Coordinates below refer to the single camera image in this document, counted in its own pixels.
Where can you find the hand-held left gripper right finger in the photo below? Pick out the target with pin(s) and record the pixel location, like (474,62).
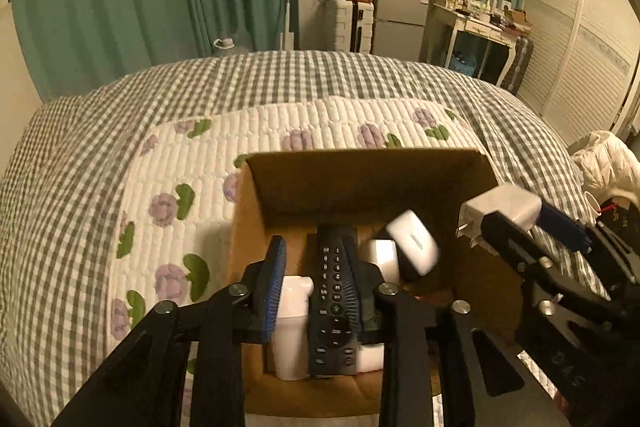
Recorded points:
(356,302)

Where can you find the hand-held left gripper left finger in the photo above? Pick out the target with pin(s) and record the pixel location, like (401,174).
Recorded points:
(276,292)

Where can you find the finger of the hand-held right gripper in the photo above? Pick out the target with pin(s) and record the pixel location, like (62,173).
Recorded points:
(562,224)
(510,242)

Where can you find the black remote control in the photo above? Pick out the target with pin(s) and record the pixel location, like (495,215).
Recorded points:
(332,297)

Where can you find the white plug charger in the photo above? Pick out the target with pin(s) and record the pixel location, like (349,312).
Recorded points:
(505,207)

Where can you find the white plastic bottle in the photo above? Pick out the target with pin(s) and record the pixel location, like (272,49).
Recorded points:
(292,332)

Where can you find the white cube box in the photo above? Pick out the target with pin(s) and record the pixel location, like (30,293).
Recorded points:
(380,259)

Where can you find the white rounded container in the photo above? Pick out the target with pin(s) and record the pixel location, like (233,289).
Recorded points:
(371,357)

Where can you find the white earbuds case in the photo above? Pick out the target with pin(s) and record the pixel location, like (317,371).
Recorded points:
(415,242)

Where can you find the cardboard box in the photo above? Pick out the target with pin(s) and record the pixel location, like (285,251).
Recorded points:
(360,182)

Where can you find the white paper cup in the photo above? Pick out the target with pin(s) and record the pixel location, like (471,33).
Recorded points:
(592,204)

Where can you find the dark patterned garment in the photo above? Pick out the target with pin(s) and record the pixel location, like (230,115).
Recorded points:
(622,212)

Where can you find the white puffer jacket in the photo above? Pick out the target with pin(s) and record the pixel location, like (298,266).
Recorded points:
(610,162)

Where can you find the dark suitcase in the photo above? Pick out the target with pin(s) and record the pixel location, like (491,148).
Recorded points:
(517,64)

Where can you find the floral quilted white mat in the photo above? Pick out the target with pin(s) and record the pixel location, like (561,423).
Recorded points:
(320,122)

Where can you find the white louvred wardrobe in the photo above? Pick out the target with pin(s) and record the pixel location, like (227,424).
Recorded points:
(585,37)

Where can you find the brown box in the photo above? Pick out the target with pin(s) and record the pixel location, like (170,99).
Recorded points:
(517,16)

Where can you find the white dressing table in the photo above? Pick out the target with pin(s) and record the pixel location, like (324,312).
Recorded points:
(475,27)

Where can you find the silver small fridge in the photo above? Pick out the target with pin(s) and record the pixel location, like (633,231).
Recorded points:
(400,17)

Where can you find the white ribbed suitcase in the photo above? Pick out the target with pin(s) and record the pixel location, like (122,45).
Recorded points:
(345,27)

